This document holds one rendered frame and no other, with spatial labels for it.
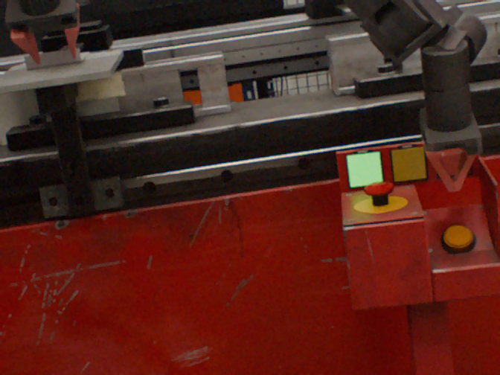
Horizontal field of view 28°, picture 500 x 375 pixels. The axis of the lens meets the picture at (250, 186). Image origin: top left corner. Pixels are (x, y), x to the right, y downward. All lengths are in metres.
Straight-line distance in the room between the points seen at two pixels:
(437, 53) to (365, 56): 0.45
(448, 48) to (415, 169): 0.26
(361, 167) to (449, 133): 0.20
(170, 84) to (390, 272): 0.54
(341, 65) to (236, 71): 0.31
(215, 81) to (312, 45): 0.33
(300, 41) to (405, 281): 0.73
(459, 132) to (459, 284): 0.20
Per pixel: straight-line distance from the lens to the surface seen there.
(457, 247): 1.37
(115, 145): 1.55
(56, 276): 1.61
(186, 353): 1.65
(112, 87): 1.65
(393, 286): 1.32
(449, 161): 1.43
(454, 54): 1.23
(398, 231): 1.30
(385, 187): 1.34
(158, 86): 1.65
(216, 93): 1.65
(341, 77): 1.67
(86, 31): 1.87
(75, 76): 1.41
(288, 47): 1.92
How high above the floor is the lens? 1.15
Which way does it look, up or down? 14 degrees down
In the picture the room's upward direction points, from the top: 8 degrees counter-clockwise
